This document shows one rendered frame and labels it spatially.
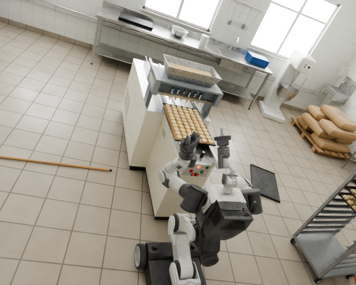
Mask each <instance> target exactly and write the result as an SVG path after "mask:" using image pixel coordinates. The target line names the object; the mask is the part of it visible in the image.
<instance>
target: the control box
mask: <svg viewBox="0 0 356 285"><path fill-rule="evenodd" d="M189 163H190V162H189ZM189 163H188V165H187V167H186V169H184V170H182V171H181V175H189V176H192V175H193V174H194V175H193V176H196V174H198V175H197V176H202V177H206V176H207V174H208V173H209V171H210V168H211V167H212V164H211V163H204V162H196V164H195V166H194V167H193V168H191V167H188V166H189ZM197 166H200V168H197ZM207 166H208V167H209V168H208V169H205V168H206V167H207ZM190 170H193V172H190ZM200 171H203V173H202V174H201V173H200Z"/></svg>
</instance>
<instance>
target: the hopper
mask: <svg viewBox="0 0 356 285"><path fill-rule="evenodd" d="M163 59H164V70H165V73H166V75H167V77H168V79H173V80H178V81H183V82H186V83H191V84H195V85H200V86H203V87H208V88H211V87H212V86H213V85H215V84H216V83H218V82H219V81H221V80H222V79H221V77H220V76H219V75H218V73H217V72H216V71H215V70H214V68H213V67H211V66H207V65H204V64H200V63H196V62H191V61H188V60H185V59H180V58H176V57H172V56H169V55H165V54H164V55H163Z"/></svg>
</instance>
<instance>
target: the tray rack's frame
mask: <svg viewBox="0 0 356 285"><path fill-rule="evenodd" d="M335 235H336V234H308V235H301V234H299V235H298V236H295V237H294V239H295V241H294V243H297V244H298V246H299V247H300V249H301V251H302V253H303V254H304V255H305V257H306V259H307V260H308V262H309V264H310V265H311V267H312V268H313V270H314V271H315V273H316V275H319V274H320V273H321V272H322V271H323V268H322V267H328V266H329V264H328V262H334V261H335V259H334V257H340V256H342V255H341V253H340V252H346V251H348V249H347V250H346V249H345V248H344V246H343V245H342V244H341V243H340V241H339V240H338V238H337V237H336V236H335ZM351 264H356V263H350V264H339V265H337V266H340V265H351ZM352 274H354V275H353V276H356V267H347V268H340V269H332V270H331V271H330V272H328V273H327V274H326V275H325V276H323V277H322V280H320V281H319V282H318V283H320V282H322V281H324V280H326V279H328V278H329V277H337V276H343V275H352ZM353 276H352V277H351V278H353Z"/></svg>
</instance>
